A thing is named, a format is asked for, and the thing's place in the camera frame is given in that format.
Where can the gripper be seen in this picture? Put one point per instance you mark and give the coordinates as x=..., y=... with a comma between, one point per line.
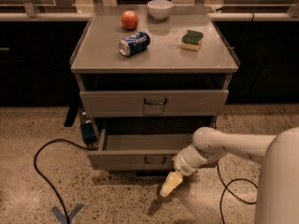
x=183, y=164

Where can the grey drawer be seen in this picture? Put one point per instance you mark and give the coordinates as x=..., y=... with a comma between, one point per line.
x=137, y=152
x=99, y=104

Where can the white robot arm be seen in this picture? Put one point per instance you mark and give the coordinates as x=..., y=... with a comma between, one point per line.
x=278, y=189

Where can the grey top drawer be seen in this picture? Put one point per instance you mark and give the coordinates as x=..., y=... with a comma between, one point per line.
x=99, y=104

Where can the grey drawer cabinet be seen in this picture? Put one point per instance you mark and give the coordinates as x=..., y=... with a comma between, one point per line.
x=163, y=66

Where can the blue power adapter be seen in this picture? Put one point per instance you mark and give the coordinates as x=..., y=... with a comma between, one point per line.
x=88, y=134

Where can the blue tape cross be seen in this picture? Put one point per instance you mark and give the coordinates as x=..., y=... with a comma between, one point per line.
x=67, y=217

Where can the green yellow sponge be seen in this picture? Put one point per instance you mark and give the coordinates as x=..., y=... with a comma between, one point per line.
x=192, y=40

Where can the blue pepsi can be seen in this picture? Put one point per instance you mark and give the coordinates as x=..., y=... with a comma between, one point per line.
x=134, y=44

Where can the orange ball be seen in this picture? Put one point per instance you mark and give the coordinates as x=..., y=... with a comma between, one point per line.
x=129, y=20

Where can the white bowl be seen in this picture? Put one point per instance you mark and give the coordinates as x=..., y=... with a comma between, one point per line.
x=159, y=9

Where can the dark counter cabinets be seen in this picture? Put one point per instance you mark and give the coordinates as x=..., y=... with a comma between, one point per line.
x=36, y=59

